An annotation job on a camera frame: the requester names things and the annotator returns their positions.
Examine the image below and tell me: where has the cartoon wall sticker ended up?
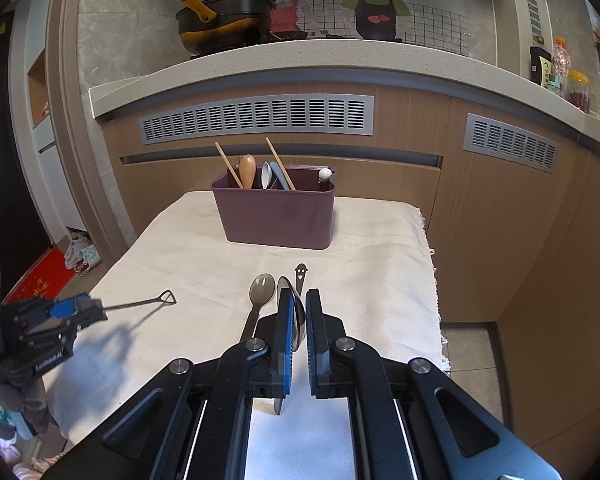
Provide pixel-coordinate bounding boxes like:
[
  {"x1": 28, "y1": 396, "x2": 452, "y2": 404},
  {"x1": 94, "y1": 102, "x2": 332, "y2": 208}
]
[{"x1": 255, "y1": 0, "x2": 468, "y2": 53}]

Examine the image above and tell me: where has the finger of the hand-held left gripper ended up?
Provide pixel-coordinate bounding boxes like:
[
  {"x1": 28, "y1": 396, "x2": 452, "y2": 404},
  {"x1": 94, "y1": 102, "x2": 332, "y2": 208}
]
[
  {"x1": 9, "y1": 300, "x2": 109, "y2": 357},
  {"x1": 2, "y1": 296, "x2": 96, "y2": 324}
]

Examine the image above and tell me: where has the person's left hand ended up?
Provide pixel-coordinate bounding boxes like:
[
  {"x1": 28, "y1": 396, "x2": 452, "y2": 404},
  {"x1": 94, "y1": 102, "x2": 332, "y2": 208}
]
[{"x1": 0, "y1": 377, "x2": 48, "y2": 441}]

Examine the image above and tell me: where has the white table cloth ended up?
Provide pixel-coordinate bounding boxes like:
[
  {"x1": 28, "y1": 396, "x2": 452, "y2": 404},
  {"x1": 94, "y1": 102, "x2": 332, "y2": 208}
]
[{"x1": 45, "y1": 191, "x2": 451, "y2": 453}]

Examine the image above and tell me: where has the metal spoon black smiley handle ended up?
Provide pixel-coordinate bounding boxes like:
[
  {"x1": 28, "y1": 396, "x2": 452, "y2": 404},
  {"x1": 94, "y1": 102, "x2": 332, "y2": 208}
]
[{"x1": 275, "y1": 262, "x2": 310, "y2": 417}]

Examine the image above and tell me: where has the speckled stone countertop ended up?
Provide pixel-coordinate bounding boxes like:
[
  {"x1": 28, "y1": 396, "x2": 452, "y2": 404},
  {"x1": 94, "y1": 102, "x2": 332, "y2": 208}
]
[{"x1": 89, "y1": 40, "x2": 600, "y2": 146}]

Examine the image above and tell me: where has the white slipper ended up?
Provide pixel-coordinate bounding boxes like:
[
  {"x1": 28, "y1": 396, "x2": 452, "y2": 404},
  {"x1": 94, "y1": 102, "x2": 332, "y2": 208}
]
[{"x1": 62, "y1": 230, "x2": 88, "y2": 268}]

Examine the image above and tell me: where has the black pot yellow handle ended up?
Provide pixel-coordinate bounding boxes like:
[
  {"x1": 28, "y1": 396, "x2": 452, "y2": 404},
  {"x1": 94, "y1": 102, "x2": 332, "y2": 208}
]
[{"x1": 175, "y1": 0, "x2": 273, "y2": 56}]

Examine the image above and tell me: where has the floral slipper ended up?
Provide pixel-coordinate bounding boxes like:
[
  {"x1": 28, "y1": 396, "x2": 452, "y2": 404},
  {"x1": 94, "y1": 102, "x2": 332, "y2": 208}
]
[{"x1": 75, "y1": 245, "x2": 102, "y2": 277}]

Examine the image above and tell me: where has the maroon plastic utensil holder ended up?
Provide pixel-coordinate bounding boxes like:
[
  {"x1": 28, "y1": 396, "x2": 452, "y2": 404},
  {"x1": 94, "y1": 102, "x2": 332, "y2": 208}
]
[{"x1": 210, "y1": 164, "x2": 336, "y2": 252}]

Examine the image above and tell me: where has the wooden chopstick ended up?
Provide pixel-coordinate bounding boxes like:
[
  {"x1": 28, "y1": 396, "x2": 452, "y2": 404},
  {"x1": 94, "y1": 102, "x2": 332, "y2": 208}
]
[
  {"x1": 215, "y1": 142, "x2": 244, "y2": 189},
  {"x1": 266, "y1": 137, "x2": 297, "y2": 191}
]

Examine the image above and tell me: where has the jar with yellow lid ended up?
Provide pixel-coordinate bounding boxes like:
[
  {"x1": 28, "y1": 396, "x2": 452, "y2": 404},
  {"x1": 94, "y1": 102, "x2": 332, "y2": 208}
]
[{"x1": 565, "y1": 70, "x2": 592, "y2": 113}]

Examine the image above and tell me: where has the grey spatula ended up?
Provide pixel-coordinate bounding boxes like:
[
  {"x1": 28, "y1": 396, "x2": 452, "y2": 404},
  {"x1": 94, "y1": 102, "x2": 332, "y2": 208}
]
[{"x1": 101, "y1": 289, "x2": 178, "y2": 311}]

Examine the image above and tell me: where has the wooden kitchen cabinet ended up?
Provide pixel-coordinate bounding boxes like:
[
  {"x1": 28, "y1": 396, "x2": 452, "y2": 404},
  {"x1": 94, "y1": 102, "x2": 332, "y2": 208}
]
[{"x1": 100, "y1": 80, "x2": 600, "y2": 480}]

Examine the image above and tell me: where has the translucent grey spoon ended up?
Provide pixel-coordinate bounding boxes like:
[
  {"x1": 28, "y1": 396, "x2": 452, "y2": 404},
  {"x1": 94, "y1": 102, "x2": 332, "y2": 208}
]
[{"x1": 237, "y1": 273, "x2": 277, "y2": 343}]

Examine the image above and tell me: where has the red floor mat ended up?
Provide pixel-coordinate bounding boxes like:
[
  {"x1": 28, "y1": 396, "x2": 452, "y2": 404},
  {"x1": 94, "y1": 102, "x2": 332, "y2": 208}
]
[{"x1": 2, "y1": 249, "x2": 73, "y2": 306}]

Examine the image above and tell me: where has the long grey vent grille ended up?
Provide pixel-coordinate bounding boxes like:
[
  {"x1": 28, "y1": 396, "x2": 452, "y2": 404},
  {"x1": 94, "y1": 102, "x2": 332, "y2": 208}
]
[{"x1": 139, "y1": 95, "x2": 375, "y2": 145}]

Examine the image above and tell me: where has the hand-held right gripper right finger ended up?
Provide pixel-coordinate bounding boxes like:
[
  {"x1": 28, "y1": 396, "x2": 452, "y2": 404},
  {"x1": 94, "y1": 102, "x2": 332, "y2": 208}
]
[{"x1": 305, "y1": 289, "x2": 562, "y2": 480}]

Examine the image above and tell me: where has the white wall vent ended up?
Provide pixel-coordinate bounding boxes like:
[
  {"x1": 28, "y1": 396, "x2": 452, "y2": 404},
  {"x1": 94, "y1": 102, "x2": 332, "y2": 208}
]
[{"x1": 525, "y1": 0, "x2": 541, "y2": 41}]

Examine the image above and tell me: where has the black refrigerator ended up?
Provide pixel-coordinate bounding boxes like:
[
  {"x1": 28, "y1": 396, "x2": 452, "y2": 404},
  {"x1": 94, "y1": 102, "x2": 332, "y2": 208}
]
[{"x1": 0, "y1": 7, "x2": 48, "y2": 291}]

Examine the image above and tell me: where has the wooden spoon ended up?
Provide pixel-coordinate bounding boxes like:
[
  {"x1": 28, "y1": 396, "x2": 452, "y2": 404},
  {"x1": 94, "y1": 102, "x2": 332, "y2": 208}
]
[{"x1": 238, "y1": 154, "x2": 257, "y2": 190}]

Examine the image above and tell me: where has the short grey vent grille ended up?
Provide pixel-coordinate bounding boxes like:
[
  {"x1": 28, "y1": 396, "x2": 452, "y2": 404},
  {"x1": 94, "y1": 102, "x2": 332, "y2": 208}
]
[{"x1": 462, "y1": 114, "x2": 561, "y2": 175}]

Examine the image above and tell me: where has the clear bottle orange cap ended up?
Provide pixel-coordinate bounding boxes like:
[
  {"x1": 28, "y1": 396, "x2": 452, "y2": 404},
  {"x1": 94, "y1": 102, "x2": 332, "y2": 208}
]
[{"x1": 551, "y1": 36, "x2": 571, "y2": 98}]

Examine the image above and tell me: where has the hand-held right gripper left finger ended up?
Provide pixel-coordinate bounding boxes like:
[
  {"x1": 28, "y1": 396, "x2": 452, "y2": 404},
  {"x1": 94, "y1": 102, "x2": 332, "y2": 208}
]
[{"x1": 100, "y1": 289, "x2": 297, "y2": 480}]

